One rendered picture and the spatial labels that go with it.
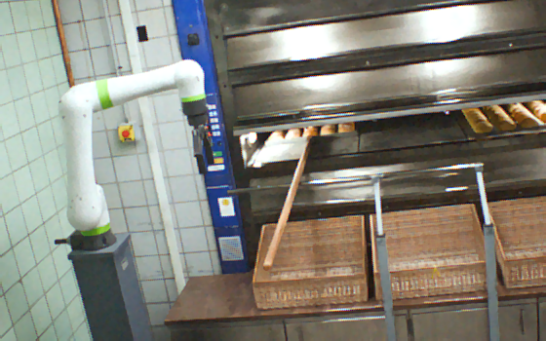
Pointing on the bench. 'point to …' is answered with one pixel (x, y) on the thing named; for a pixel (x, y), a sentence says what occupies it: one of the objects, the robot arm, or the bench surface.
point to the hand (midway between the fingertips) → (207, 166)
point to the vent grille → (230, 248)
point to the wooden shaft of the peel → (286, 209)
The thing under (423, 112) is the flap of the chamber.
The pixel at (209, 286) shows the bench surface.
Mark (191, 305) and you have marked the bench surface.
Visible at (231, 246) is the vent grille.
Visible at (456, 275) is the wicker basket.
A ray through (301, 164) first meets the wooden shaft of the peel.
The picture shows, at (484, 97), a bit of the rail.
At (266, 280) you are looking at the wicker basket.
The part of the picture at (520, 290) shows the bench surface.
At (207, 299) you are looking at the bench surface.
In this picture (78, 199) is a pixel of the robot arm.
